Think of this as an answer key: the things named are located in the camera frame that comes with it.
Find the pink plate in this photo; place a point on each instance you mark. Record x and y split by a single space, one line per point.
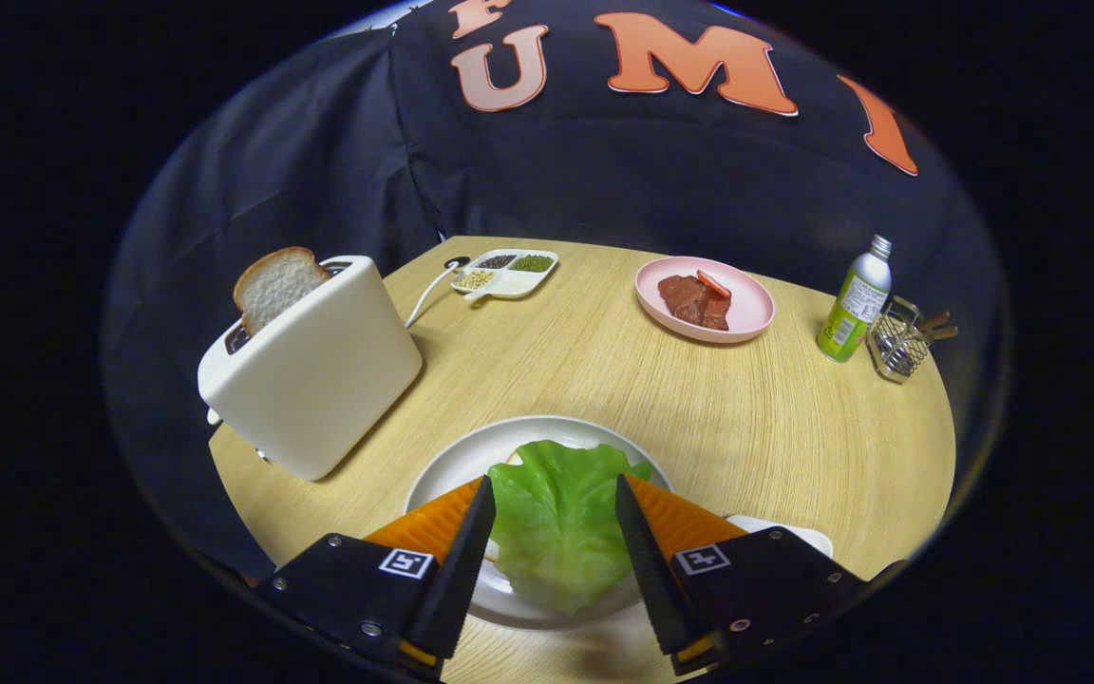
751 309

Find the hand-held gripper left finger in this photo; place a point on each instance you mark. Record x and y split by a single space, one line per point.
457 570

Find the white toaster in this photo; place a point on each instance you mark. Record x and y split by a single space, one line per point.
319 380

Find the black backdrop cloth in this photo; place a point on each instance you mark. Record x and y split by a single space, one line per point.
319 171

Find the divided white condiment tray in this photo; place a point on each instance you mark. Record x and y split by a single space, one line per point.
509 282

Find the red sausage piece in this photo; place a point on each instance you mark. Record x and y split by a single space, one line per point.
713 283

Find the silver bottle green label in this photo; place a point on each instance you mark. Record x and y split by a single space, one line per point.
853 304

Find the green lettuce leaf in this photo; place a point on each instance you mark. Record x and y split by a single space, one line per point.
556 522

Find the brown meat piece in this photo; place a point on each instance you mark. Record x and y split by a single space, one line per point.
680 296
716 313

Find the curved white dish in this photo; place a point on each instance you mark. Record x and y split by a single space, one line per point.
794 539

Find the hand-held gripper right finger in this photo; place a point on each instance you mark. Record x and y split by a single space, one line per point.
651 570

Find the plain bread slice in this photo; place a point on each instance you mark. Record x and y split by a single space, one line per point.
276 285

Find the round white plate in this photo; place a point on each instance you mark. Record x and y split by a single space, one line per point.
452 465

